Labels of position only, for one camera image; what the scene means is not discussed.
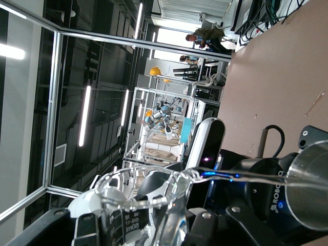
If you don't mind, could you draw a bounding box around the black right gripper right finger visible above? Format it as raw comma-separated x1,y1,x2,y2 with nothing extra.
184,200,273,246

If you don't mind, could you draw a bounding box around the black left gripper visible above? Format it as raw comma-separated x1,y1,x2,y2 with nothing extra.
209,125,328,229

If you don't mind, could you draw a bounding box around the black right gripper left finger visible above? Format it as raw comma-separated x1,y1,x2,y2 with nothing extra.
5,207,103,246

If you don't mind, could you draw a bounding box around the steel jigger cup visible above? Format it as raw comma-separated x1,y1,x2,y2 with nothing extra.
285,139,328,231

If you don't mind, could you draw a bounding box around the clear glass measuring beaker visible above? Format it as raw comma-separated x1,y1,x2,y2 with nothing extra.
94,165,192,246

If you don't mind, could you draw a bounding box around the small white stick scrap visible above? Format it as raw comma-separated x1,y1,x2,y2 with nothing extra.
304,91,325,117

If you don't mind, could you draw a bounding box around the clear poured liquid stream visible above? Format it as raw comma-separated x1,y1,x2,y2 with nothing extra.
179,166,328,189

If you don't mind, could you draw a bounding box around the brown table cover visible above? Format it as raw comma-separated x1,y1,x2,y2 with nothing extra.
217,0,328,246

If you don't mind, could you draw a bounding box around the cyan panel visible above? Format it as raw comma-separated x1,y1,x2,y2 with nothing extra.
179,117,193,144

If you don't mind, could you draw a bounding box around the black equipment rack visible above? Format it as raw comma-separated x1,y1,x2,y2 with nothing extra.
191,84,223,103

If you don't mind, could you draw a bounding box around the ceiling light strip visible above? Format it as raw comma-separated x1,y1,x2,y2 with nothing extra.
133,2,144,39
120,89,130,127
0,43,26,60
149,31,156,61
78,86,92,148

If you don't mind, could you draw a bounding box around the blue grey background robot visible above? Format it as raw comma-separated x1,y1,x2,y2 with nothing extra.
142,97,185,141

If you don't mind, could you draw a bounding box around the person in olive jacket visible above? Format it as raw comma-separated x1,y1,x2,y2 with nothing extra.
185,27,226,52

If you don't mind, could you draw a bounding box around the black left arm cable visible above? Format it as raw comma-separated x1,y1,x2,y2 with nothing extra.
257,125,285,159

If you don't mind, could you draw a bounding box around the white wall vent grille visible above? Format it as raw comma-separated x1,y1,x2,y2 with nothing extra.
54,143,67,167

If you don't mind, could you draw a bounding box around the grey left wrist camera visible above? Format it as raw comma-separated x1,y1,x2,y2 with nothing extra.
184,117,226,177

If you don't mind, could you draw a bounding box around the black cable bundle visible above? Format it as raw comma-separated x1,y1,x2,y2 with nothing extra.
234,0,312,46

